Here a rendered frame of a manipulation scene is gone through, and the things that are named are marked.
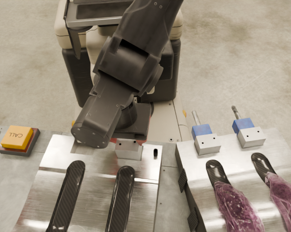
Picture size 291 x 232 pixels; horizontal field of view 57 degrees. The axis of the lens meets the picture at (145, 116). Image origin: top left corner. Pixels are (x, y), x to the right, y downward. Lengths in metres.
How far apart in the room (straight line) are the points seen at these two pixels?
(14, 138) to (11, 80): 1.58
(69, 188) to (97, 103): 0.27
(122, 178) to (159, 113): 0.91
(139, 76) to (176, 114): 1.11
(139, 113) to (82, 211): 0.22
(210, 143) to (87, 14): 0.45
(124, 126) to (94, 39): 0.48
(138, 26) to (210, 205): 0.37
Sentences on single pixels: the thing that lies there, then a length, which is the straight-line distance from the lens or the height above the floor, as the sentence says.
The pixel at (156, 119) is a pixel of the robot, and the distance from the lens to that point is 1.43.
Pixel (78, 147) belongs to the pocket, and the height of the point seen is 0.86.
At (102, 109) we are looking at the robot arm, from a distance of 0.37.
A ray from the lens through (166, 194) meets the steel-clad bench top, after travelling 0.65.
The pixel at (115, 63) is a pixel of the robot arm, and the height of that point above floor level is 1.18.
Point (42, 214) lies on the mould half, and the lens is 0.59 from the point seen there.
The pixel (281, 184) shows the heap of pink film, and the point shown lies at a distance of 0.62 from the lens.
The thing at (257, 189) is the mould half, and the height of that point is 0.88.
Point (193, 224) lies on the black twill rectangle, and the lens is 0.60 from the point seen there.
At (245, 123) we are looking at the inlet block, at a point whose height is 0.87.
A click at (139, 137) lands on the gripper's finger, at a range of 0.50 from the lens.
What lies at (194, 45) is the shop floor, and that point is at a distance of 2.41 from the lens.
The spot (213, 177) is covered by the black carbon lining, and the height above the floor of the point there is 0.85.
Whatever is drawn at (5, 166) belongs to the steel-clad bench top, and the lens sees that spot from 0.78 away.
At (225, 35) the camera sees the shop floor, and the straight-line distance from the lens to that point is 2.59.
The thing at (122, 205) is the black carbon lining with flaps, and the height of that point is 0.88.
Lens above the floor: 1.40
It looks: 51 degrees down
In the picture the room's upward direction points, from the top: 2 degrees counter-clockwise
